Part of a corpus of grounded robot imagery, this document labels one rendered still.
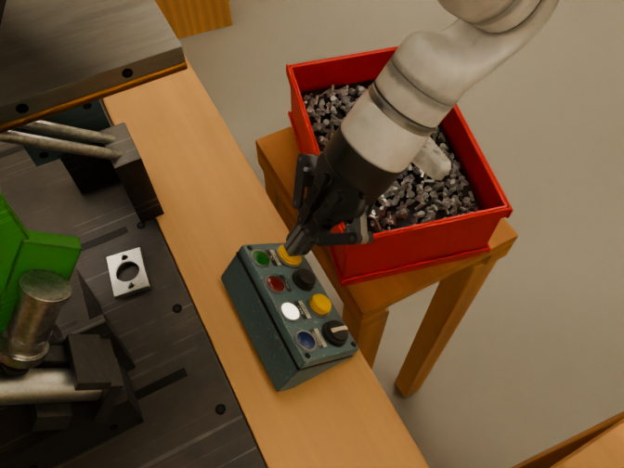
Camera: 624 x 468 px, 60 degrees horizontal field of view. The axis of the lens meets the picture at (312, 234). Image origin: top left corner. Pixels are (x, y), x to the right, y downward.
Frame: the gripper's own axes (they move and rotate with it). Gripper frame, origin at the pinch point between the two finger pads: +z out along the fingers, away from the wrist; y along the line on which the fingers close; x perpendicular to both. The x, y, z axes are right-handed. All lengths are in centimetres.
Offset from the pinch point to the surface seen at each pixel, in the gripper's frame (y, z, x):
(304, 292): 5.1, 2.7, -0.8
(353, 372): 14.4, 4.7, 1.8
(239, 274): 0.0, 5.4, -5.5
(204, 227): -9.7, 8.8, -4.0
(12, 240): -1.0, -0.4, -28.6
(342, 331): 10.9, 1.5, 0.1
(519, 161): -44, 18, 141
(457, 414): 15, 57, 84
